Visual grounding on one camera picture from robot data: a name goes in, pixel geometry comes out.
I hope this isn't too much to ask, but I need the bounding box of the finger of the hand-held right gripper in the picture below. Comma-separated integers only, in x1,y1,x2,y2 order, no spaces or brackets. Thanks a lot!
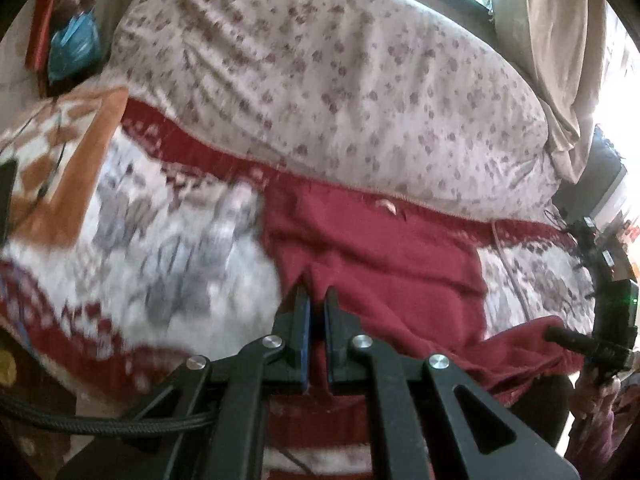
544,326,597,359

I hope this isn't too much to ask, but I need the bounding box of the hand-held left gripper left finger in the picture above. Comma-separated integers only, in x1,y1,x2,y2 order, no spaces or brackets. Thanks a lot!
55,285,314,480

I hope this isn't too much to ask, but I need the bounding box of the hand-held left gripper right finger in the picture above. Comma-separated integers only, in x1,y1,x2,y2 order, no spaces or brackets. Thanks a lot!
323,285,581,480

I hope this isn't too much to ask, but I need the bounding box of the maroon sweatshirt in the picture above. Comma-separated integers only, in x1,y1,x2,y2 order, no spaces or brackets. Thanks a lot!
260,180,586,448

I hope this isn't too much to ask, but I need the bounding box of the person's right forearm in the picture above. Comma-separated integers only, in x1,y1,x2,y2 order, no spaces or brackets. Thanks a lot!
566,407,635,478

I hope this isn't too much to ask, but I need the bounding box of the person's right hand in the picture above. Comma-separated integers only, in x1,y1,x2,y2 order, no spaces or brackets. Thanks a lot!
574,377,622,418

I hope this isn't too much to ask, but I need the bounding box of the dark cloth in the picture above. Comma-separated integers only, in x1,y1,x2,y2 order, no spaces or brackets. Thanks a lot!
512,374,573,453

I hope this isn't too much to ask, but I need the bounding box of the plush floral blanket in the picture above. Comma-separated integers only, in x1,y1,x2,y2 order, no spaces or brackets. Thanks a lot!
0,85,601,480

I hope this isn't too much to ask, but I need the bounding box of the beige floral quilt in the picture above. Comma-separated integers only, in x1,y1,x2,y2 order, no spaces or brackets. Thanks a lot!
107,0,561,221

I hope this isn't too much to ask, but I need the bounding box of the beige curtain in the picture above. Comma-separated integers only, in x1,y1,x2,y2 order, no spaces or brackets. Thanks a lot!
490,0,622,181

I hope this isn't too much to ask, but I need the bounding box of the teal plastic bag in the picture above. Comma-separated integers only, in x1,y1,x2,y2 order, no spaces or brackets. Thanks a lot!
47,7,103,83

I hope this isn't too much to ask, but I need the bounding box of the red box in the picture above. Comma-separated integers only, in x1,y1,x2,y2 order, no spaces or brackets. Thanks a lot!
25,0,62,73

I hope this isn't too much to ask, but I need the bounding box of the black braided cable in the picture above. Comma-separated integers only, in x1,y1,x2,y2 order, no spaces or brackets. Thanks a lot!
0,387,216,435

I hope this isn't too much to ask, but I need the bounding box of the thin black cable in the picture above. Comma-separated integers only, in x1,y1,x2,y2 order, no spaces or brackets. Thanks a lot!
7,107,71,231

